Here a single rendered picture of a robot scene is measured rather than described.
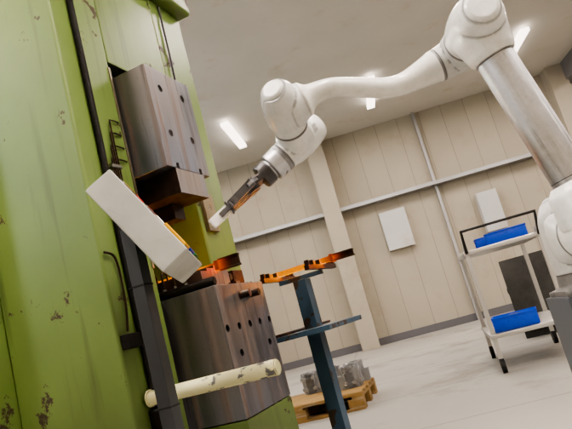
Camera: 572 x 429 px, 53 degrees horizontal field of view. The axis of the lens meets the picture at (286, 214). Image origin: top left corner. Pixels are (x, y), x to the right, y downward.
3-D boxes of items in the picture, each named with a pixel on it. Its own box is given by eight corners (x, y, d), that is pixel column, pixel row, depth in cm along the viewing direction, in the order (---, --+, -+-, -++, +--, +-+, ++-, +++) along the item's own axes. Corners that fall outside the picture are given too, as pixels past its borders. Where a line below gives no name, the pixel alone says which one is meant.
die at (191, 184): (209, 197, 223) (203, 174, 225) (181, 191, 204) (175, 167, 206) (123, 230, 237) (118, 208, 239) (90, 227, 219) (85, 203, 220)
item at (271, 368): (284, 374, 161) (279, 355, 162) (277, 378, 156) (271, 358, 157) (157, 405, 176) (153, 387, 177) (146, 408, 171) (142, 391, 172)
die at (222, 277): (231, 286, 216) (225, 265, 218) (204, 288, 198) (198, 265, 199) (141, 314, 231) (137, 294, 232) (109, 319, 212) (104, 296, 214)
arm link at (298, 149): (277, 158, 179) (263, 132, 168) (312, 125, 181) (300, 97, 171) (300, 174, 173) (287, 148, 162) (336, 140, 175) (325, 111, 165)
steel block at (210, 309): (290, 394, 219) (261, 281, 228) (247, 419, 184) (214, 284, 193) (170, 421, 238) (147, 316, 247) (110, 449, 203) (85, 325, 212)
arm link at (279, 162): (294, 171, 176) (279, 184, 175) (272, 151, 177) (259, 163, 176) (294, 163, 167) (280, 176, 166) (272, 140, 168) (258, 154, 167)
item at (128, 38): (169, 92, 252) (146, -3, 261) (107, 62, 214) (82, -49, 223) (92, 128, 267) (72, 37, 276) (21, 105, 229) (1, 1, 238)
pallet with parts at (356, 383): (378, 390, 490) (368, 355, 495) (370, 407, 419) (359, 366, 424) (262, 418, 509) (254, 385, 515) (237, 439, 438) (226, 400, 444)
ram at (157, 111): (220, 180, 237) (198, 91, 245) (167, 164, 202) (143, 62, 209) (139, 211, 251) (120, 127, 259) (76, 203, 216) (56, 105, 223)
